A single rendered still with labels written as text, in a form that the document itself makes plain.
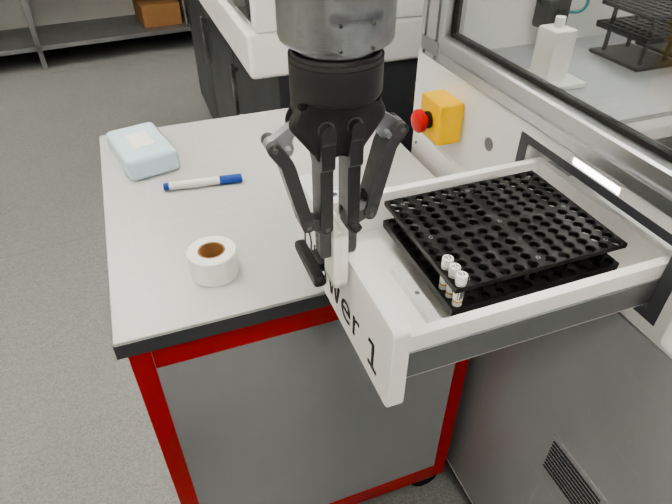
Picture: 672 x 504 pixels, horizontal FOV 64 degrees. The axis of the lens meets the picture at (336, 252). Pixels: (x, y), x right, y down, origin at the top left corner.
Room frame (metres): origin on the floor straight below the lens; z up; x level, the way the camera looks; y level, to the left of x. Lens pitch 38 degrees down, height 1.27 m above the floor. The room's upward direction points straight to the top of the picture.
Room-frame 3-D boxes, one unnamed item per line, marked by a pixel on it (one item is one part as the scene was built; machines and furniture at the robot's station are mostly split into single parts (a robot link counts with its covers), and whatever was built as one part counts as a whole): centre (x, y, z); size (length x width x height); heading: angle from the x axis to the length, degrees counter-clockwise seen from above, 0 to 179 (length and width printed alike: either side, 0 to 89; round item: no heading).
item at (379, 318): (0.46, -0.01, 0.87); 0.29 x 0.02 x 0.11; 20
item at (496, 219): (0.53, -0.20, 0.87); 0.22 x 0.18 x 0.06; 110
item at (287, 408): (0.85, 0.12, 0.38); 0.62 x 0.58 x 0.76; 20
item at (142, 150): (0.93, 0.37, 0.78); 0.15 x 0.10 x 0.04; 33
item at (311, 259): (0.45, 0.02, 0.91); 0.07 x 0.04 x 0.01; 20
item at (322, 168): (0.42, 0.01, 1.03); 0.04 x 0.01 x 0.11; 20
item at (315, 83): (0.42, 0.00, 1.09); 0.08 x 0.07 x 0.09; 110
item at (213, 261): (0.60, 0.18, 0.78); 0.07 x 0.07 x 0.04
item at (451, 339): (0.53, -0.20, 0.86); 0.40 x 0.26 x 0.06; 110
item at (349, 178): (0.43, -0.01, 1.03); 0.04 x 0.01 x 0.11; 20
